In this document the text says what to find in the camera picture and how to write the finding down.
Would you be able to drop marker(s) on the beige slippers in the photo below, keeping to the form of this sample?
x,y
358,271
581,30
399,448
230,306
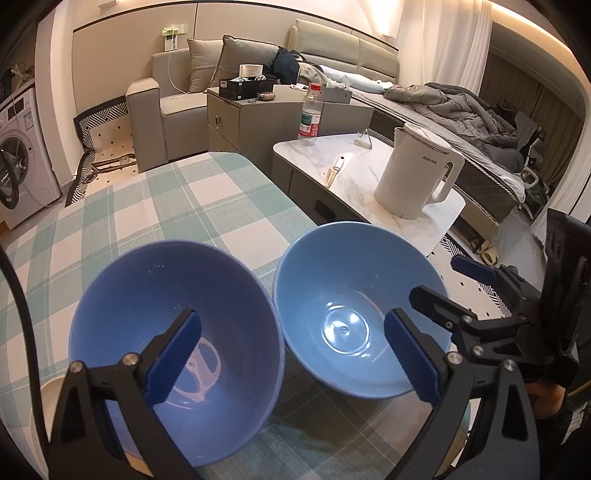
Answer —
x,y
487,254

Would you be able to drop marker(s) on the dark jacket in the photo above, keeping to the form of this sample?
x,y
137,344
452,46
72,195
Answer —
x,y
286,64

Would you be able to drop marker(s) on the white washing machine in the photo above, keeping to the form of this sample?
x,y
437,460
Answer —
x,y
23,157

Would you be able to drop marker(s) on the light grey cushion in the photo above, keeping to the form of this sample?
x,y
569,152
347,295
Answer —
x,y
203,64

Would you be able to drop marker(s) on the light blue bowl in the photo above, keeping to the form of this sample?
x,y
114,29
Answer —
x,y
332,277

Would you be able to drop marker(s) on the small white triangular stand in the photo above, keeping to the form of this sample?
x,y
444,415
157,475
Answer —
x,y
364,141

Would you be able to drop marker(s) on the plastic water bottle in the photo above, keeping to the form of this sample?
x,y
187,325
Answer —
x,y
310,115

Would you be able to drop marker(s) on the black storage box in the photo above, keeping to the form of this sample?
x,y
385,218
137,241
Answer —
x,y
244,88

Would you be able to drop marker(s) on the large dark blue bowl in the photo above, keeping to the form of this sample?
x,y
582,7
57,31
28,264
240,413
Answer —
x,y
138,295

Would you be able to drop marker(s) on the light blue pillow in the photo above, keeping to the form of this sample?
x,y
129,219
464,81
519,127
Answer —
x,y
355,78

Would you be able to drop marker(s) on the white curtain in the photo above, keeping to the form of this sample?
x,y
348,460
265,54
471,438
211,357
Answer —
x,y
461,41

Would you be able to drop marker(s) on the dark grey cushion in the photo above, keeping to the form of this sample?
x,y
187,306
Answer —
x,y
244,53

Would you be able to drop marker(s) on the grey sofa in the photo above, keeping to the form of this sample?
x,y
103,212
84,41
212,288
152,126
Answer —
x,y
147,120

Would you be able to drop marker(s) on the person's right hand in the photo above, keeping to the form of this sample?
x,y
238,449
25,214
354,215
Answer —
x,y
547,399

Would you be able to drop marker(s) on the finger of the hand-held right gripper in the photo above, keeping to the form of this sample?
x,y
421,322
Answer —
x,y
475,269
443,307

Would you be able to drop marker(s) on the small white box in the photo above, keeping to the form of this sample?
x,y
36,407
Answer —
x,y
249,70

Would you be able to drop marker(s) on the white electric kettle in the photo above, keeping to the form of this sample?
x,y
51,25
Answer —
x,y
411,175

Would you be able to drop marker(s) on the bed mattress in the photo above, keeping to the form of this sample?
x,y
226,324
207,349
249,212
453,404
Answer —
x,y
485,175

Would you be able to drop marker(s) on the small brown pouch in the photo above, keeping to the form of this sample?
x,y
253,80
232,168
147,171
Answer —
x,y
267,96

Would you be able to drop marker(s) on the white marble coffee table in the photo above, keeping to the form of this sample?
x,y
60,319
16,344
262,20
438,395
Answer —
x,y
364,173

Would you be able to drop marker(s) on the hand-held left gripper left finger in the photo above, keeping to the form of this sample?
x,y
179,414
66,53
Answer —
x,y
173,355

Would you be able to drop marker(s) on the grey duvet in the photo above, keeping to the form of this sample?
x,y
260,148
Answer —
x,y
461,115

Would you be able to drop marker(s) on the padded bed headboard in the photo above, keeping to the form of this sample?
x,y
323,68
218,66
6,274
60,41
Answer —
x,y
341,46

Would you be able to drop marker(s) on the dark curtain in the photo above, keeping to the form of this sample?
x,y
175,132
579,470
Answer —
x,y
531,97

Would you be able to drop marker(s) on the green checked tablecloth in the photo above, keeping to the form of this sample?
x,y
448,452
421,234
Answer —
x,y
207,198

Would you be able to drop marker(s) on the patterned floor rug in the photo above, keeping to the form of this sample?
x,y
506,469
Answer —
x,y
485,295

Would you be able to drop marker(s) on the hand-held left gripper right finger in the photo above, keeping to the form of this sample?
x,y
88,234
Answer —
x,y
413,355

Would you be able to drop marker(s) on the grey side cabinet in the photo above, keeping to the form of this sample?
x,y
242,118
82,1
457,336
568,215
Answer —
x,y
258,124

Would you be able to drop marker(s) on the wall socket with green plug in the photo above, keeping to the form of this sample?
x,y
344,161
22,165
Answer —
x,y
171,39

